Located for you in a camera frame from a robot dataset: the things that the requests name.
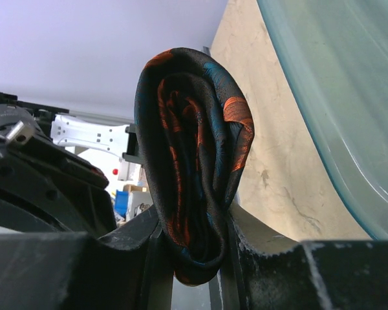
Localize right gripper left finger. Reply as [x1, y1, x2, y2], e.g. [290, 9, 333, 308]
[0, 207, 173, 309]

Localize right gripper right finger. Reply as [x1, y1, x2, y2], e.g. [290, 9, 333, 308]
[218, 204, 388, 309]

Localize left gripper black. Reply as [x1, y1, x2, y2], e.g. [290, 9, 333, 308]
[0, 92, 116, 234]

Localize clear teal plastic bin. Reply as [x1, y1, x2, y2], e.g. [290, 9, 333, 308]
[258, 1, 388, 240]

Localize dark floral orange tie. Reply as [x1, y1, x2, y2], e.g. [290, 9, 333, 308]
[134, 47, 255, 285]

